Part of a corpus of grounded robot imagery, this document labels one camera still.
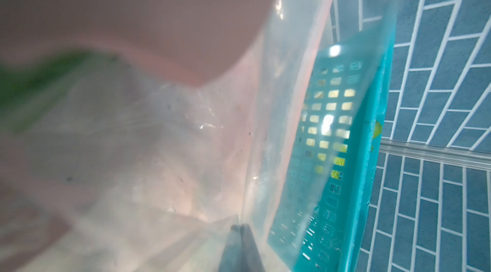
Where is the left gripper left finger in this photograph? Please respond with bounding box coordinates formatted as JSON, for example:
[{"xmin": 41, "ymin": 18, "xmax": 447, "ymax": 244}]
[{"xmin": 218, "ymin": 225, "xmax": 243, "ymax": 272}]

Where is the zip-top bag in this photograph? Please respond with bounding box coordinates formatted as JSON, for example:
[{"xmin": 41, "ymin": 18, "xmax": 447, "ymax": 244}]
[{"xmin": 0, "ymin": 0, "xmax": 396, "ymax": 272}]

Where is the chinese cabbage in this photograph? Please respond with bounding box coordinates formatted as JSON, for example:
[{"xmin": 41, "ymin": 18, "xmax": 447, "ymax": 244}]
[{"xmin": 1, "ymin": 0, "xmax": 274, "ymax": 133}]

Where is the teal plastic basket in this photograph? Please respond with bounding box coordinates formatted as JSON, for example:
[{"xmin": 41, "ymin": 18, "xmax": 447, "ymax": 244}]
[{"xmin": 266, "ymin": 0, "xmax": 398, "ymax": 272}]

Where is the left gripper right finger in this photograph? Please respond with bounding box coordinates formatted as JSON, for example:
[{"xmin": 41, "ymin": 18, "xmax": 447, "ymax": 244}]
[{"xmin": 240, "ymin": 224, "xmax": 265, "ymax": 272}]

